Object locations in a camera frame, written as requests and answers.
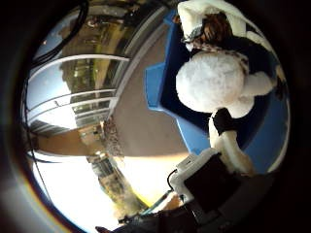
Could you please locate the white plush toy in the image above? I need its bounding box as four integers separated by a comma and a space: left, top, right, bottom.
175, 50, 278, 119

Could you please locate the tiger striped plush toy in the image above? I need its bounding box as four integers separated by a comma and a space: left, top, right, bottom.
183, 12, 252, 66

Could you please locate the blue plastic container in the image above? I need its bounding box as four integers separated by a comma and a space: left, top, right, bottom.
144, 9, 290, 174

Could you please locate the white window frame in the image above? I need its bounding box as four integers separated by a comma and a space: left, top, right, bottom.
24, 53, 130, 135

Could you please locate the thick black hanging cable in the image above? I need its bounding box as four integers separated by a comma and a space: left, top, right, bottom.
30, 0, 90, 67

